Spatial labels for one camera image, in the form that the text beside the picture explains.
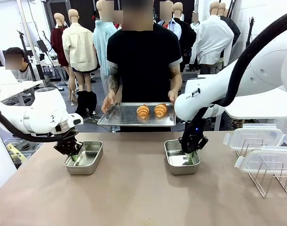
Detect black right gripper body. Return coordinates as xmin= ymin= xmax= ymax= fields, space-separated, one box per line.
xmin=195 ymin=135 xmax=209 ymax=153

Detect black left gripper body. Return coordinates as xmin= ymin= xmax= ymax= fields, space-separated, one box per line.
xmin=54 ymin=129 xmax=80 ymax=155

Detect rectangular stainless steel container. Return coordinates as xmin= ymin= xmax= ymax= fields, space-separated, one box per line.
xmin=164 ymin=139 xmax=201 ymax=176
xmin=64 ymin=140 xmax=104 ymax=175

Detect metal serving tongs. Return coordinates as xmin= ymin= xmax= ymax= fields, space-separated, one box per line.
xmin=105 ymin=102 xmax=122 ymax=120

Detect clear plastic clip lid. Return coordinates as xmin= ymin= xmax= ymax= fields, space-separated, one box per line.
xmin=223 ymin=123 xmax=287 ymax=151
xmin=234 ymin=145 xmax=287 ymax=175

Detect golden brown croissant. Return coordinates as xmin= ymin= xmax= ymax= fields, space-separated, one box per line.
xmin=136 ymin=104 xmax=150 ymax=119
xmin=154 ymin=103 xmax=169 ymax=118

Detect perforated metal baking tray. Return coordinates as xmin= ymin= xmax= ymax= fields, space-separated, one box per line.
xmin=97 ymin=102 xmax=176 ymax=127

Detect person's left forearm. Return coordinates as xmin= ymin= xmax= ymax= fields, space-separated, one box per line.
xmin=169 ymin=69 xmax=183 ymax=92

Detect person's tattooed right forearm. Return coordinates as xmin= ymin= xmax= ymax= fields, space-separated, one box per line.
xmin=107 ymin=70 xmax=122 ymax=94

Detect person's left hand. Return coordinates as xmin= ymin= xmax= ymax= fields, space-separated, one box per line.
xmin=168 ymin=89 xmax=179 ymax=104

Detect person's right hand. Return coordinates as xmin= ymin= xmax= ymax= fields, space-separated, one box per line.
xmin=101 ymin=90 xmax=117 ymax=113

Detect clear plastic storage bin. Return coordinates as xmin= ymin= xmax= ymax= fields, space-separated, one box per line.
xmin=3 ymin=138 xmax=41 ymax=165

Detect white side table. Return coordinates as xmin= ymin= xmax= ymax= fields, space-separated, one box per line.
xmin=224 ymin=101 xmax=287 ymax=120

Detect white desk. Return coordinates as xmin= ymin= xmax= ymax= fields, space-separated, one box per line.
xmin=0 ymin=67 xmax=44 ymax=105

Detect person in black t-shirt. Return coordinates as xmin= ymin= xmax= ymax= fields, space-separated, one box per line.
xmin=106 ymin=0 xmax=183 ymax=132

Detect mannequin in cream jacket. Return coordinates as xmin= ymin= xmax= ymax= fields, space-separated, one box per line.
xmin=62 ymin=8 xmax=98 ymax=116

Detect mannequin in maroon garment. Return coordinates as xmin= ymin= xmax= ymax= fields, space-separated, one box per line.
xmin=50 ymin=13 xmax=70 ymax=95

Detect black power adapter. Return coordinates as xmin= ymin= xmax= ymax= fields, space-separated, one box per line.
xmin=37 ymin=39 xmax=49 ymax=51

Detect mannequin in black garment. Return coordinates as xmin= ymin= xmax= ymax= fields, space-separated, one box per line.
xmin=172 ymin=2 xmax=197 ymax=73

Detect mannequin in light blue shirt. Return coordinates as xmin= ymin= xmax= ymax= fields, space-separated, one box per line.
xmin=92 ymin=0 xmax=118 ymax=95

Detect seated person with dark hair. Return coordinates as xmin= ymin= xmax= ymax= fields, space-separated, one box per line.
xmin=3 ymin=47 xmax=38 ymax=82

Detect mannequin in dark jacket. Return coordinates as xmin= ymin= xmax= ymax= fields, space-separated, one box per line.
xmin=218 ymin=2 xmax=242 ymax=49

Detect mannequin in blue white shirt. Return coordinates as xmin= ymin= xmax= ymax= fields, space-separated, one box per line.
xmin=157 ymin=0 xmax=183 ymax=40

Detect silver metal pole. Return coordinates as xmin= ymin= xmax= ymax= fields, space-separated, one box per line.
xmin=16 ymin=0 xmax=45 ymax=81

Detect black tripod stand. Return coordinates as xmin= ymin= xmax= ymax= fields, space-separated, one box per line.
xmin=246 ymin=16 xmax=256 ymax=52

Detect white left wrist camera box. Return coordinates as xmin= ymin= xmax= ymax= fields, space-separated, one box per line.
xmin=67 ymin=113 xmax=84 ymax=129

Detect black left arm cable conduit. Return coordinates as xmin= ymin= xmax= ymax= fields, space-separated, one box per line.
xmin=0 ymin=108 xmax=79 ymax=143

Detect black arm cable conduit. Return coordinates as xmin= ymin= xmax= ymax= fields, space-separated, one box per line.
xmin=0 ymin=108 xmax=79 ymax=143
xmin=180 ymin=10 xmax=287 ymax=154

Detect metal wire lid rack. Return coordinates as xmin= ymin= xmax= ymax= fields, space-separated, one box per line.
xmin=235 ymin=137 xmax=287 ymax=199

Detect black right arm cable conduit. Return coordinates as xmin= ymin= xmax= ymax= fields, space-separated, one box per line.
xmin=180 ymin=10 xmax=287 ymax=154

